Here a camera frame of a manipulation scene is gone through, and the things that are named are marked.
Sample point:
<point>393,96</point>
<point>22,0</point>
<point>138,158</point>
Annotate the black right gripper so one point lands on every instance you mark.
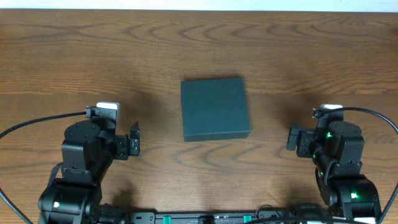
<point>304,149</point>

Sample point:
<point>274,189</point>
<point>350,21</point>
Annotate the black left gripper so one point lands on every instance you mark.
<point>123,147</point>

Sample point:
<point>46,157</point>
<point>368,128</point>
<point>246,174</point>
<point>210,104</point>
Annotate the dark green gift box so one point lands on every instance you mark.
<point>214,109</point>

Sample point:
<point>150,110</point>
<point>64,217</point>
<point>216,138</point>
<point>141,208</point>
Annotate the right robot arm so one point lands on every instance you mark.
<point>336,148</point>

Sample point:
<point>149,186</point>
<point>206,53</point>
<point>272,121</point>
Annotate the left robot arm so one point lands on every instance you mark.
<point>88,150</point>

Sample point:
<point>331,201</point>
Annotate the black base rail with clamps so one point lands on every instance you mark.
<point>265,214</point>

